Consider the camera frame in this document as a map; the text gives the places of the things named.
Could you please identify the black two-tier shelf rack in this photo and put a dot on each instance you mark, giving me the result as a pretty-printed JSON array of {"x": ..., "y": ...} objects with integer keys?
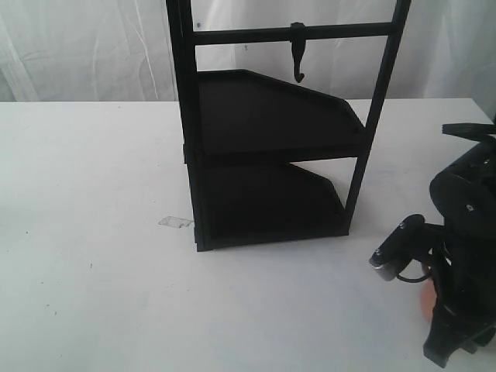
[{"x": 270, "y": 161}]

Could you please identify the white backdrop curtain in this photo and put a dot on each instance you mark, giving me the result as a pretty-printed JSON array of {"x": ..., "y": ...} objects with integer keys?
[{"x": 121, "y": 50}]

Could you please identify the clear tape piece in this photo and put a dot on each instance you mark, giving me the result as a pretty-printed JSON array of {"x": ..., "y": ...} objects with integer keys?
[{"x": 175, "y": 222}]

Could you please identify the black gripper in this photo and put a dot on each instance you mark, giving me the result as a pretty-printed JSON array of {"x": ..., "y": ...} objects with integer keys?
[{"x": 463, "y": 316}]

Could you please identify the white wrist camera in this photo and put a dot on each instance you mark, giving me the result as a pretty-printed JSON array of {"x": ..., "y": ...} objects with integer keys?
[{"x": 392, "y": 256}]

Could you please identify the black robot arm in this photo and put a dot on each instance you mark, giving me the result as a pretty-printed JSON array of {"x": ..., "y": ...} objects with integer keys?
[{"x": 464, "y": 192}]

